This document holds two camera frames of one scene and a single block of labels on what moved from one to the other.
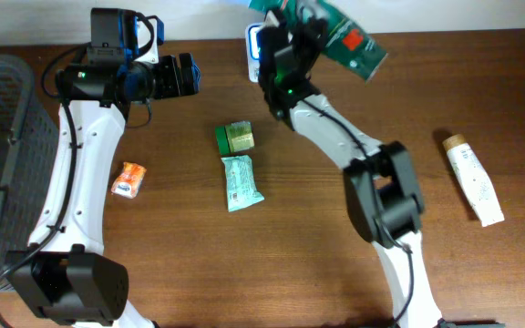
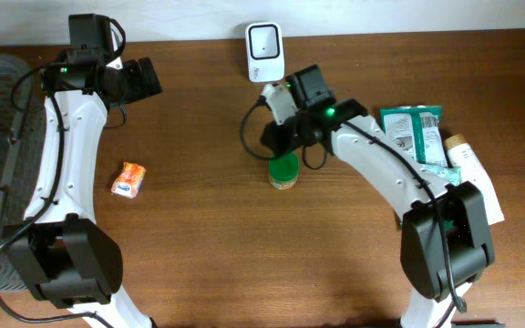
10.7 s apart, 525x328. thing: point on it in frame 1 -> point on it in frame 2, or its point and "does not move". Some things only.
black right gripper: (306, 36) -> (282, 137)
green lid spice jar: (234, 137) -> (283, 170)
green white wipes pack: (346, 43) -> (419, 131)
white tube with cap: (474, 179) does not move
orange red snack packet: (129, 181) does not move
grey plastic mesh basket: (13, 139) does not move
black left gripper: (171, 85) -> (138, 87)
